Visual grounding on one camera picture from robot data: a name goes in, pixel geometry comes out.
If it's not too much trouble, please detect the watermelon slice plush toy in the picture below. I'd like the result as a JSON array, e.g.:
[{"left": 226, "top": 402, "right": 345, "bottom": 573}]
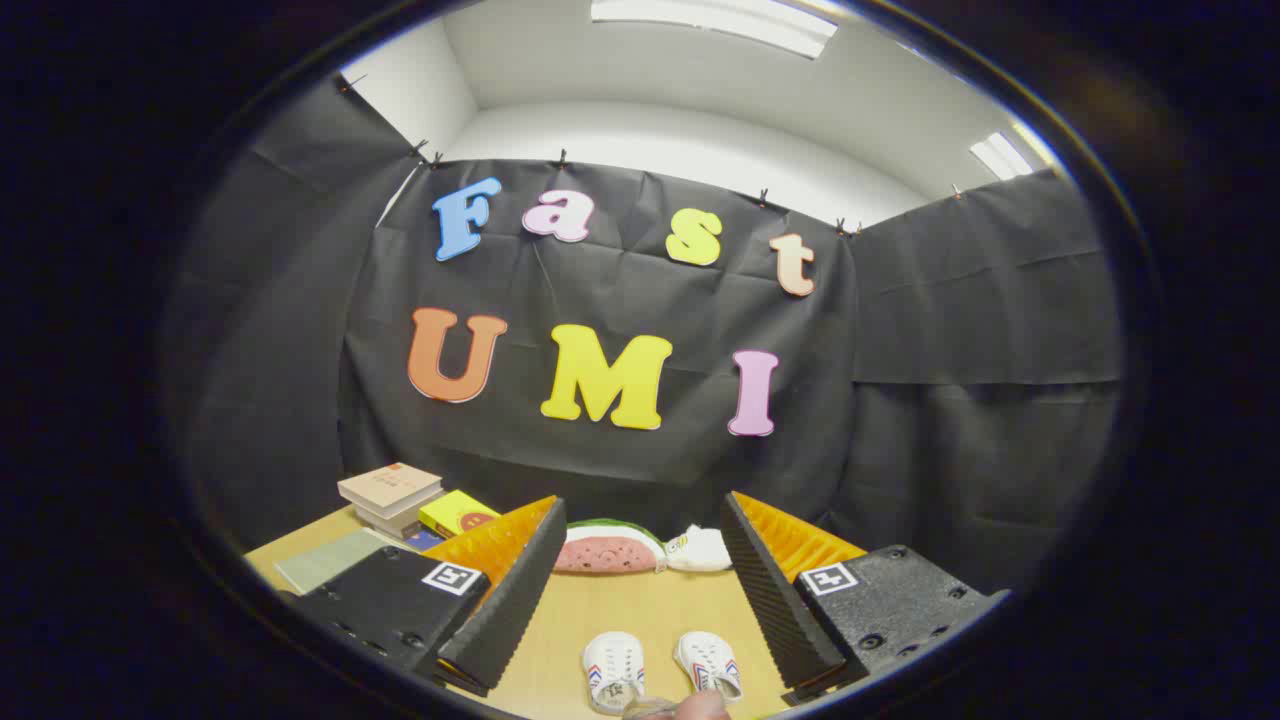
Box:
[{"left": 553, "top": 518, "right": 668, "bottom": 575}]

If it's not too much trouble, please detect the black backdrop cloth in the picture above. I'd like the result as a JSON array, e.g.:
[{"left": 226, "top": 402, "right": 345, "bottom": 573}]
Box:
[{"left": 165, "top": 75, "right": 1126, "bottom": 601}]

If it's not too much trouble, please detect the white canvas shoe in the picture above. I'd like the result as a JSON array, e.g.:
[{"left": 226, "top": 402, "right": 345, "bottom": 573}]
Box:
[
  {"left": 673, "top": 630, "right": 744, "bottom": 701},
  {"left": 582, "top": 630, "right": 646, "bottom": 715}
]

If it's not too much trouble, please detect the cream fabric storage box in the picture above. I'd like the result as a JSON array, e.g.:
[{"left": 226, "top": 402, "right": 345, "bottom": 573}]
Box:
[{"left": 275, "top": 528, "right": 403, "bottom": 597}]

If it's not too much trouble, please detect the long ceiling light panel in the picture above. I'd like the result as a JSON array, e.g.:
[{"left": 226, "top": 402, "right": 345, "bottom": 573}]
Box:
[{"left": 590, "top": 0, "right": 839, "bottom": 59}]

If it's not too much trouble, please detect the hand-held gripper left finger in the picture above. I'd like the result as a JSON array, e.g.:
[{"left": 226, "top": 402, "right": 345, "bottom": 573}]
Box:
[{"left": 285, "top": 495, "right": 568, "bottom": 699}]

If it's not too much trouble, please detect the yellow book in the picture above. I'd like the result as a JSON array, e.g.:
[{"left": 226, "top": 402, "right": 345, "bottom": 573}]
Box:
[{"left": 418, "top": 490, "right": 501, "bottom": 541}]

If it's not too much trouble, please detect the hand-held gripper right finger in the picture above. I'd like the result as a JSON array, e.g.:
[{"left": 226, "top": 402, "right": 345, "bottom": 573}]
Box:
[{"left": 720, "top": 490, "right": 1009, "bottom": 704}]

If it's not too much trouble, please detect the small ceiling light panel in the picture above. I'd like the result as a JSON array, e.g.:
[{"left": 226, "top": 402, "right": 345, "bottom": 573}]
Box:
[{"left": 968, "top": 130, "right": 1037, "bottom": 182}]

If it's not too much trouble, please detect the white plush toy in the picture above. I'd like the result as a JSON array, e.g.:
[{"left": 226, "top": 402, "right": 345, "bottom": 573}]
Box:
[{"left": 665, "top": 525, "right": 734, "bottom": 573}]

